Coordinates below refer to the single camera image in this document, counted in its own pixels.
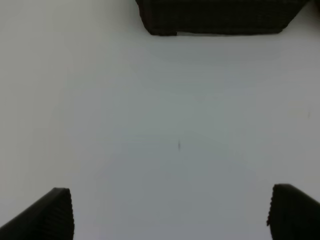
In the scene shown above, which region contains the dark brown wicker basket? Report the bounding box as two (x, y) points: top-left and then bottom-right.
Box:
(136, 0), (307, 36)

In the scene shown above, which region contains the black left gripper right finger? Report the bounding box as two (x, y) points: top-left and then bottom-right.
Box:
(266, 183), (320, 240)

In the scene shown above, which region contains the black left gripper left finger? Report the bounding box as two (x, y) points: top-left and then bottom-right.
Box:
(0, 187), (75, 240)

